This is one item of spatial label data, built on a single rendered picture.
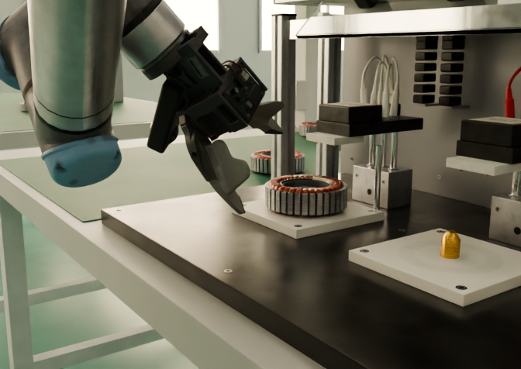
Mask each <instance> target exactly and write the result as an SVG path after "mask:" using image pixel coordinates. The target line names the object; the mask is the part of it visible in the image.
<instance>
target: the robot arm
mask: <svg viewBox="0 0 521 369"><path fill-rule="evenodd" d="M208 35H209V34H208V33H207V32H206V30H205V29H204V28H203V27H202V25H200V26H199V27H198V28H196V29H194V30H193V31H191V32H189V31H188V29H185V24H184V23H183V22H182V20H181V19H180V18H179V17H178V16H177V14H176V13H175V12H174V11H173V10H172V8H171V7H170V6H169V5H168V4H167V3H166V2H165V0H27V1H26V2H25V3H23V4H22V5H21V6H20V7H19V8H18V9H17V10H16V11H15V12H14V13H13V14H12V15H10V16H8V17H6V18H5V19H4V20H3V21H2V22H1V24H0V80H1V81H3V82H4V83H5V84H7V85H8V86H10V87H12V88H14V89H16V90H20V91H21V92H22V96H23V99H24V101H25V103H26V107H27V110H28V113H29V117H30V119H31V122H32V124H33V128H34V131H35V134H36V138H37V140H38V143H39V145H40V150H41V153H42V154H41V158H42V160H44V161H45V163H46V166H47V169H48V171H49V173H50V176H51V178H52V179H53V181H55V182H56V183H57V184H59V185H61V186H64V187H69V188H80V187H84V186H88V185H93V184H96V183H98V182H100V181H103V180H105V179H106V178H108V177H109V176H111V175H112V174H113V173H115V172H116V170H117V169H118V168H119V166H120V164H121V161H122V154H121V151H120V149H119V144H118V141H119V139H118V137H117V136H115V134H114V132H113V129H112V111H113V106H114V100H115V93H116V82H117V75H118V69H119V57H120V53H121V54H122V55H123V56H124V57H125V58H126V59H127V60H128V61H129V62H130V63H131V64H132V65H133V66H134V67H135V68H136V69H137V70H140V69H142V70H141V72H142V73H143V74H144V75H145V76H146V77H147V78H148V79H149V80H150V81H151V80H153V79H155V78H158V77H159V76H161V75H162V74H164V75H165V77H166V80H165V82H164V83H163V84H162V88H161V90H160V96H159V99H158V103H157V107H156V111H155V114H154V119H153V122H152V123H151V124H150V134H149V137H148V141H147V147H149V148H150V149H152V150H155V151H157V152H158V153H164V151H165V150H166V149H167V147H168V145H169V144H171V143H173V142H174V141H175V140H176V139H177V137H178V132H179V128H178V127H179V123H180V126H181V129H182V131H183V133H184V135H185V143H186V147H187V149H188V153H189V155H190V157H191V159H192V161H193V162H194V164H195V166H196V167H197V168H198V170H199V171H200V173H201V174H202V176H203V178H204V179H205V180H206V181H207V182H209V183H210V185H211V186H212V187H213V188H214V190H215V191H216V192H217V193H218V195H219V196H220V197H221V198H222V199H223V200H224V201H225V202H226V203H227V204H228V205H229V206H230V207H231V208H232V209H234V210H235V211H236V212H237V213H238V214H240V215H241V214H244V213H245V210H244V207H243V203H242V201H241V198H240V196H239V195H238V194H237V193H236V189H237V188H238V187H239V186H241V185H242V183H244V182H245V181H246V180H247V179H248V178H249V177H250V167H249V165H248V163H247V162H246V161H245V160H242V159H239V158H235V157H233V156H232V155H231V154H230V152H229V149H228V146H227V145H226V143H225V142H224V141H223V140H221V139H218V138H219V136H221V135H223V134H224V133H228V132H229V133H232V132H234V133H235V132H237V131H239V130H241V129H244V128H246V127H248V125H249V126H251V127H252V128H253V129H260V130H261V131H262V132H264V133H265V134H278V135H281V134H283V130H282V128H281V127H280V126H279V125H278V124H277V123H276V122H275V120H274V119H273V118H272V117H273V116H274V115H276V114H277V113H278V112H279V111H280V110H282V109H283V108H284V107H285V104H284V103H283V102H281V101H278V100H274V101H269V102H262V103H261V101H262V99H263V97H264V95H265V92H266V91H267V87H266V86H265V85H264V83H263V82H262V81H261V80H260V79H259V77H258V76H257V75H256V74H255V73H254V72H253V71H252V70H251V69H250V67H249V66H248V65H247V63H246V62H245V61H244V60H243V59H242V57H239V58H237V59H235V60H227V61H225V62H224V63H222V64H221V63H220V62H219V60H218V59H217V58H216V57H215V55H214V54H213V53H212V52H211V51H210V50H209V48H208V47H207V46H206V45H205V44H204V42H205V40H206V38H207V37H208ZM227 62H230V63H228V64H225V63H227ZM223 64H225V65H223ZM245 68H246V69H245ZM248 72H249V73H250V74H251V75H250V74H249V73H248ZM252 77H253V78H252ZM254 79H255V80H254ZM209 139H210V140H211V141H213V140H215V141H213V143H211V141H210V140H209ZM217 139H218V140H217Z"/></svg>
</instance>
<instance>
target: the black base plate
mask: <svg viewBox="0 0 521 369"><path fill-rule="evenodd" d="M380 211H383V212H384V213H385V214H384V220H382V221H377V222H371V223H367V224H364V225H359V226H353V227H349V228H346V229H339V230H335V231H331V232H328V233H321V234H317V235H313V236H307V237H303V238H299V239H295V238H293V237H290V236H288V235H285V234H284V233H280V232H278V231H276V230H273V229H270V228H268V227H266V226H263V225H261V224H259V223H256V222H253V221H251V220H249V219H246V218H244V217H242V216H238V215H236V214H234V213H232V211H231V207H230V206H229V205H228V204H227V203H226V202H225V201H224V200H223V199H222V198H221V197H220V196H219V195H218V193H217V192H213V193H207V194H202V195H192V196H187V197H181V198H172V199H166V200H160V201H155V202H145V203H140V204H135V205H124V206H120V207H114V208H108V209H101V218H102V224H103V225H104V226H106V227H108V228H110V229H111V230H112V231H114V232H115V233H117V234H119V235H120V236H122V237H123V238H125V239H126V240H128V241H130V242H131V243H132V244H134V245H136V246H137V247H139V248H140V249H141V250H143V251H145V252H146V253H148V254H149V255H151V256H152V257H154V258H156V259H157V260H159V261H160V262H162V263H163V264H165V265H167V266H168V267H169V268H171V269H172V270H174V271H176V272H178V273H179V274H180V275H182V276H183V277H185V278H187V279H188V280H189V281H191V282H193V283H194V284H196V285H198V286H199V287H200V288H202V289H204V290H205V291H207V292H208V293H209V294H211V295H213V296H215V297H216V298H218V299H219V300H220V301H222V302H224V303H225V304H227V305H228V306H230V307H231V308H233V309H235V310H236V311H238V312H239V313H241V314H242V315H244V316H246V317H247V318H248V319H250V320H251V321H253V322H255V323H256V324H257V325H259V326H261V327H262V328H264V329H265V330H267V331H268V332H270V333H272V334H273V335H275V336H276V337H277V338H279V339H281V340H283V341H284V342H286V343H287V344H288V345H290V346H292V347H294V348H295V349H296V350H298V351H299V352H301V353H303V354H305V355H306V356H307V357H309V358H310V359H312V360H314V361H315V362H316V363H318V364H320V365H321V366H323V367H324V368H325V369H521V286H519V287H517V288H513V289H510V290H508V291H504V292H502V293H500V294H497V295H493V296H492V297H489V298H486V299H483V300H481V301H478V302H475V303H472V304H470V305H466V306H464V307H462V306H460V305H457V304H454V303H453V302H449V301H447V300H445V299H443V298H440V297H437V296H435V295H432V294H430V293H428V292H426V291H423V290H420V289H418V288H415V287H413V286H411V285H408V284H406V283H403V282H401V281H398V280H395V279H394V278H390V277H389V276H386V275H384V274H381V273H378V272H377V271H373V270H371V269H369V268H367V267H364V266H361V265H359V264H356V263H354V262H352V261H349V250H353V249H357V248H360V247H365V246H369V245H373V244H376V243H382V242H385V241H389V240H394V239H398V238H401V237H404V236H410V235H414V234H417V233H423V232H426V231H430V230H433V229H439V228H441V229H445V230H453V231H455V232H456V233H459V234H461V235H465V236H469V237H472V238H475V239H478V240H483V241H485V242H488V243H493V244H496V245H499V246H502V247H506V248H509V249H512V250H517V251H519V252H521V247H517V246H514V245H511V244H508V243H503V242H500V241H498V240H493V239H489V228H490V218H491V209H490V208H487V207H484V206H480V205H474V204H471V203H467V202H462V201H458V200H454V199H451V198H445V197H442V196H438V195H432V194H429V193H425V192H422V191H416V190H412V197H411V205H404V206H400V207H396V208H392V209H384V208H382V207H380Z"/></svg>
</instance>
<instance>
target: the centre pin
mask: <svg viewBox="0 0 521 369"><path fill-rule="evenodd" d="M460 248H461V239H460V237H459V236H458V235H457V233H456V232H455V231H453V230H448V231H446V232H445V234H444V235H443V236H442V237H441V248H440V256H441V257H444V258H447V259H457V258H459V257H460Z"/></svg>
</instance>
